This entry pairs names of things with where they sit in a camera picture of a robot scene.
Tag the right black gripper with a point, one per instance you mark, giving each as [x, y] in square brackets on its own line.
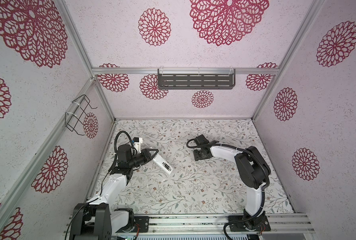
[195, 155]

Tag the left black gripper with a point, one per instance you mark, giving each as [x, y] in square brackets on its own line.
[145, 152]

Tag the white remote control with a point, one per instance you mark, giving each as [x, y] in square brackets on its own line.
[158, 159]

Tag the black AAA battery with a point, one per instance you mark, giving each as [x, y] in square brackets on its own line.
[166, 166]

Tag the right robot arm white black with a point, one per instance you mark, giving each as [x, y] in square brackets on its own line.
[254, 173]

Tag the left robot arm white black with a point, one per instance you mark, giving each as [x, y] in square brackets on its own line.
[109, 192]

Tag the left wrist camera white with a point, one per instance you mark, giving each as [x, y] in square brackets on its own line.
[137, 143]

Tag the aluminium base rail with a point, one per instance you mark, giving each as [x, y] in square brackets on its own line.
[213, 224]

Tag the dark grey wall shelf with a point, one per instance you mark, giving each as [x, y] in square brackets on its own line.
[195, 81]

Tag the black wire wall basket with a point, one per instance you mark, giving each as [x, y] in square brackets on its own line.
[74, 120]

